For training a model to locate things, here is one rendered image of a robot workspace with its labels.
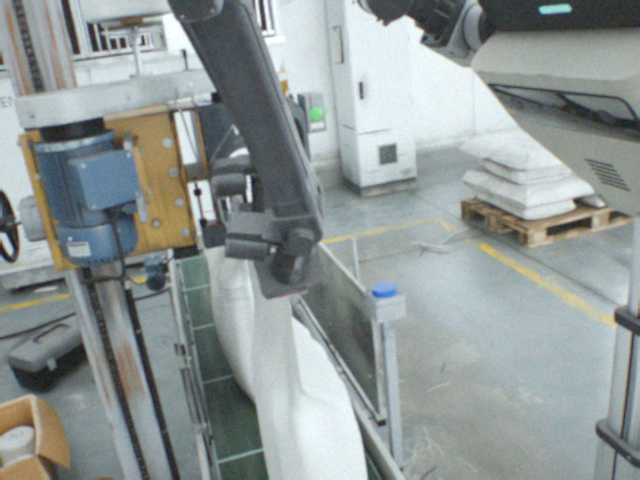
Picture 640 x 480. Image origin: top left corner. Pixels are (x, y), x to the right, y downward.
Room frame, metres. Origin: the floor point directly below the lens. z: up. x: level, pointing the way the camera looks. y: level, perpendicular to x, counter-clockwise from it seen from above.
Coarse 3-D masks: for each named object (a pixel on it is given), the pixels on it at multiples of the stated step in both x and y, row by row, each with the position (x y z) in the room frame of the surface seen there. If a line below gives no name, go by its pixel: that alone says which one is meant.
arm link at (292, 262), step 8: (280, 248) 0.73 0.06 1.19; (312, 248) 0.74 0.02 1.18; (280, 256) 0.75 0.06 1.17; (288, 256) 0.73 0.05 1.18; (296, 256) 0.73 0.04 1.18; (304, 256) 0.73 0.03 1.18; (312, 256) 0.76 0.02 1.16; (280, 264) 0.76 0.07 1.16; (288, 264) 0.75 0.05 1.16; (296, 264) 0.75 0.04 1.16; (304, 264) 0.75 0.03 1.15
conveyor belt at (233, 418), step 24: (192, 264) 2.82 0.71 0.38; (192, 288) 2.50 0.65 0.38; (192, 312) 2.24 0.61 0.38; (216, 336) 2.00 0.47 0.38; (216, 360) 1.82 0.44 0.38; (216, 384) 1.66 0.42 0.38; (216, 408) 1.53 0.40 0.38; (240, 408) 1.51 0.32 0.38; (216, 432) 1.40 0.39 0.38; (240, 432) 1.39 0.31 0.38; (240, 456) 1.29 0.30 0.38
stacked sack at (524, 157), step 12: (504, 144) 3.75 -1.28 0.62; (516, 144) 3.68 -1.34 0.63; (528, 144) 3.68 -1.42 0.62; (492, 156) 3.77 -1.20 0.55; (504, 156) 3.65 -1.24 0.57; (516, 156) 3.54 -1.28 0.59; (528, 156) 3.44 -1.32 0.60; (540, 156) 3.44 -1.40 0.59; (552, 156) 3.45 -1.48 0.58; (516, 168) 3.48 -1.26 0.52; (528, 168) 3.40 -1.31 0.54; (540, 168) 3.44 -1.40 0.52
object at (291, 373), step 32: (256, 288) 1.21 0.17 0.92; (256, 320) 1.19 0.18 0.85; (288, 320) 0.88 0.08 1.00; (256, 352) 1.11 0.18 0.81; (288, 352) 0.93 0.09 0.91; (320, 352) 1.06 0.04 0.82; (256, 384) 1.10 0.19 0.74; (288, 384) 0.92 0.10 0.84; (320, 384) 0.92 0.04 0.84; (288, 416) 0.89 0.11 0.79; (320, 416) 0.88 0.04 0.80; (352, 416) 0.89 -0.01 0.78; (288, 448) 0.88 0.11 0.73; (320, 448) 0.85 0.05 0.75; (352, 448) 0.87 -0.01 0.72
